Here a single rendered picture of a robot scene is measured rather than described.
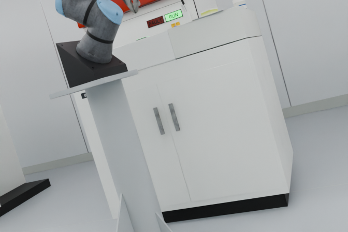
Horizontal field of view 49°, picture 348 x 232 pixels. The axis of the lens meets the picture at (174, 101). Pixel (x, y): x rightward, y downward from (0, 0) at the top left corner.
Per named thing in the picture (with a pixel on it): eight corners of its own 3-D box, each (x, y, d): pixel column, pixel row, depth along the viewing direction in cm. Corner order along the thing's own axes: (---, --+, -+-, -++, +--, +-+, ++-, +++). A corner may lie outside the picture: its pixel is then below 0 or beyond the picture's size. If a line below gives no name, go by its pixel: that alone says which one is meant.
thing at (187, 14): (189, 28, 212) (183, 4, 211) (196, 26, 211) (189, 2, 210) (186, 28, 207) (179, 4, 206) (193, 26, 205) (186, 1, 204)
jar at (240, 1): (237, 16, 229) (233, 1, 228) (249, 13, 226) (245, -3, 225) (235, 16, 222) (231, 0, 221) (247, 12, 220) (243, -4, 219)
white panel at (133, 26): (101, 83, 273) (84, 28, 269) (208, 51, 244) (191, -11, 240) (98, 84, 270) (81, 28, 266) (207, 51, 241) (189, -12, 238)
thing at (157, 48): (90, 85, 212) (82, 60, 210) (181, 57, 192) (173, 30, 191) (81, 87, 203) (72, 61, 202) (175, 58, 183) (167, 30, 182)
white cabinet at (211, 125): (157, 189, 270) (123, 77, 263) (296, 164, 236) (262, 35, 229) (115, 234, 210) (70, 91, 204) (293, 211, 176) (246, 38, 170)
